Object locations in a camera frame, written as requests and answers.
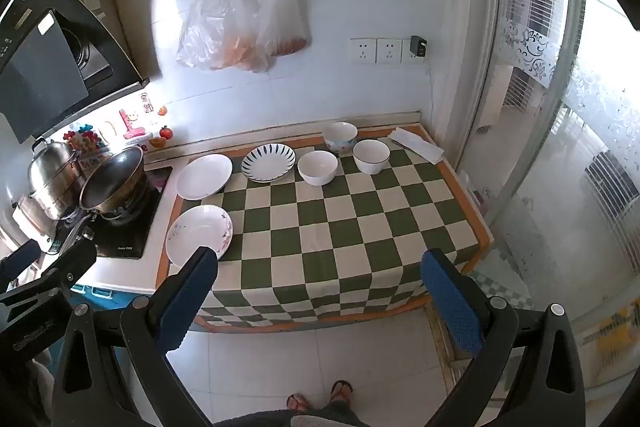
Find green checkered tablecloth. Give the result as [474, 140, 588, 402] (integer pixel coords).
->
[155, 124, 497, 334]

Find folded white paper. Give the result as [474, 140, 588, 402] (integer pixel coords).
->
[388, 127, 445, 166]

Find large clear plastic bag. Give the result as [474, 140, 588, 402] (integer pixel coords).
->
[175, 0, 277, 73]

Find floral white plate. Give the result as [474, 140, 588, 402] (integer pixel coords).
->
[166, 205, 235, 268]

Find dark wok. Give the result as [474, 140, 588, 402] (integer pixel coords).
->
[79, 146, 147, 217]

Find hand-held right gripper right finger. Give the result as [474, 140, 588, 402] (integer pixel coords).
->
[421, 249, 587, 427]

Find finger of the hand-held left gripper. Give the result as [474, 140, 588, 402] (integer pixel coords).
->
[30, 237, 97, 294]
[0, 239, 42, 283]

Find person's grey clothing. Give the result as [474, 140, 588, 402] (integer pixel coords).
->
[212, 401, 372, 427]

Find plain white bowl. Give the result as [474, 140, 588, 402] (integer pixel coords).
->
[298, 150, 340, 186]

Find black range hood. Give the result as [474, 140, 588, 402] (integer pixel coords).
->
[0, 0, 151, 144]

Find brown wall cabinet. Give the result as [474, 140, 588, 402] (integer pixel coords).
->
[54, 0, 162, 78]

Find colourful wall decorations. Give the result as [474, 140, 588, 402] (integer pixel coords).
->
[61, 91, 174, 154]

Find black rimmed white bowl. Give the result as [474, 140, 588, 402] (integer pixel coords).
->
[352, 140, 391, 176]

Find blue cabinet front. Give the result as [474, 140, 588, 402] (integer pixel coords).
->
[69, 283, 133, 309]

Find blue striped plate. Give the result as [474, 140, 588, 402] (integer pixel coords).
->
[241, 143, 297, 183]

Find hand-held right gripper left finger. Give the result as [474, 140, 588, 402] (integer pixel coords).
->
[50, 246, 221, 427]

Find black gas stove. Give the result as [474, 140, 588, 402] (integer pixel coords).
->
[47, 164, 174, 261]

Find white wall socket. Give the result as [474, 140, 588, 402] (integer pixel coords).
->
[350, 38, 376, 66]
[376, 38, 402, 66]
[401, 39, 426, 64]

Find white plate with striped rim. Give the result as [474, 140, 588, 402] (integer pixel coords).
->
[175, 154, 234, 200]

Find blue patterned bowl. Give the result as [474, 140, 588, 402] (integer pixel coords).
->
[323, 122, 359, 153]

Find stainless steel pot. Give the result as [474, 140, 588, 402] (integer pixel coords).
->
[26, 139, 87, 222]

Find small clear plastic bag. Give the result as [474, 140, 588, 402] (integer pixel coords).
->
[255, 0, 309, 58]

